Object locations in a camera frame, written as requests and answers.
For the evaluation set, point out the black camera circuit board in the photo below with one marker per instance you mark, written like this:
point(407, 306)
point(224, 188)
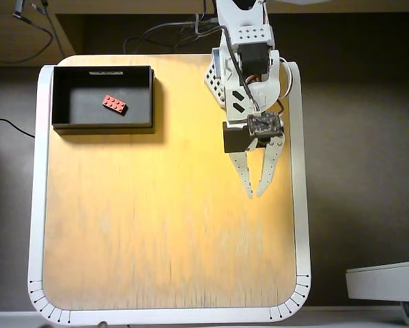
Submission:
point(264, 126)

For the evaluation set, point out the wooden desk board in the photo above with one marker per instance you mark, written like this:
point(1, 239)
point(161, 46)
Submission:
point(6, 41)

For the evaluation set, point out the red lego block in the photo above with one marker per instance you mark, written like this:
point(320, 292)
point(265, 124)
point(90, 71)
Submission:
point(114, 104)

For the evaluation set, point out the white table rim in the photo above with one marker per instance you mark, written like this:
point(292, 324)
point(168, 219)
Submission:
point(37, 205)

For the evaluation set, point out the white gripper, black motor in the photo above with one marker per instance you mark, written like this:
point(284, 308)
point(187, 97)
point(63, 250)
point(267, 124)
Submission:
point(273, 147)

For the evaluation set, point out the white perforated base bracket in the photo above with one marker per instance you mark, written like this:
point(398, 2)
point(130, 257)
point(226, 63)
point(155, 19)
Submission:
point(212, 80)

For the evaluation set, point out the black rectangular bin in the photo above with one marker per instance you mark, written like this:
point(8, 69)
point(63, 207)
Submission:
point(81, 106)

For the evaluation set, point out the white flat device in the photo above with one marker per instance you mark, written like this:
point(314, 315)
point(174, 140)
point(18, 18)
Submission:
point(385, 283)

